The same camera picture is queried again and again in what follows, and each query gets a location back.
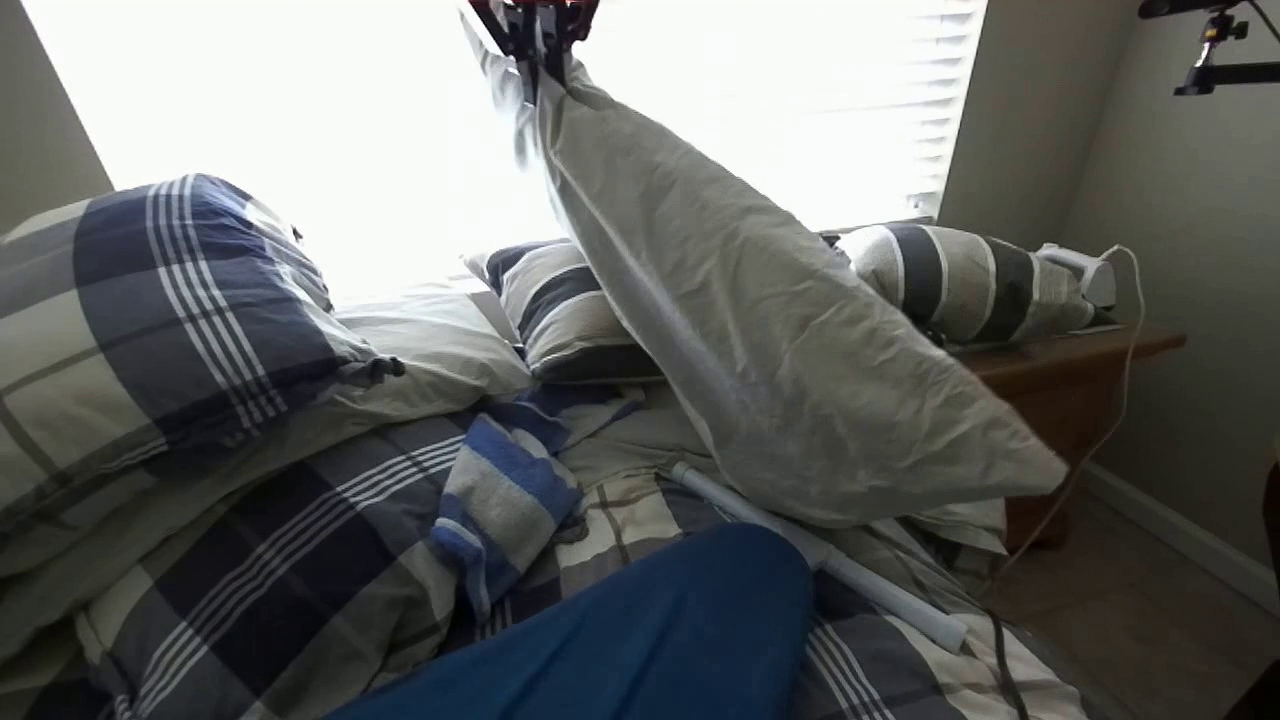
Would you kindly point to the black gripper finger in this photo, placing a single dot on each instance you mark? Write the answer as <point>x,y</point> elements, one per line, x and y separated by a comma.
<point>509,27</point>
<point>564,22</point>

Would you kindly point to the grey white blanket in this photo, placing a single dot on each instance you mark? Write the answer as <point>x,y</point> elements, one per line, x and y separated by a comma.
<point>772,346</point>

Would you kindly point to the small white pillow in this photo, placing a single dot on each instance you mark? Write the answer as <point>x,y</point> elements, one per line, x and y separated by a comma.
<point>433,346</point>

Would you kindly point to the blue plaid pillow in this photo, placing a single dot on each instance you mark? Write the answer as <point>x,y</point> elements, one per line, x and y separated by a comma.
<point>173,321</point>

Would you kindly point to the white window blinds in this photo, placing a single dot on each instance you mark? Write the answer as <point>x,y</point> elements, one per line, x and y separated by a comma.
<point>801,107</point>

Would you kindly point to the grey striped square cushion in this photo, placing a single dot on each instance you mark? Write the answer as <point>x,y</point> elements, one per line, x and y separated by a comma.
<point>563,321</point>

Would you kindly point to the grey striped bolster cushion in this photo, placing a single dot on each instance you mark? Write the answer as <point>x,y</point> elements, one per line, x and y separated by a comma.
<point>962,283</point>

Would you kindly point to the small white appliance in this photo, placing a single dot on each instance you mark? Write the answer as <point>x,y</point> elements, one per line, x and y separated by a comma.
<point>1082,283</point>

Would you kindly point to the white plastic tube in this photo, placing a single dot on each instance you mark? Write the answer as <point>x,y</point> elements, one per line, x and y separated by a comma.
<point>824,552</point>

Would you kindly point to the blue plaid duvet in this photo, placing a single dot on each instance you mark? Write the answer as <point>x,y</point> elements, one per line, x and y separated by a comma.
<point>266,584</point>

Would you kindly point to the wooden nightstand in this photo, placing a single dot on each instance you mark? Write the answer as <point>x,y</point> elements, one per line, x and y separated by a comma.
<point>1067,384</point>

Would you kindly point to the plain blue cloth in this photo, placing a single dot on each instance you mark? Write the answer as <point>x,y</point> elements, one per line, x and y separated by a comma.
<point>664,642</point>

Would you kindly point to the white baseboard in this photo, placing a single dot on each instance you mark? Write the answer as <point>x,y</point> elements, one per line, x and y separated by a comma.
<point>1186,532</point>

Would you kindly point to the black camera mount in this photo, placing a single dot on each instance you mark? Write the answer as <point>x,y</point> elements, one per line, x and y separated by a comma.
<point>1224,63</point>

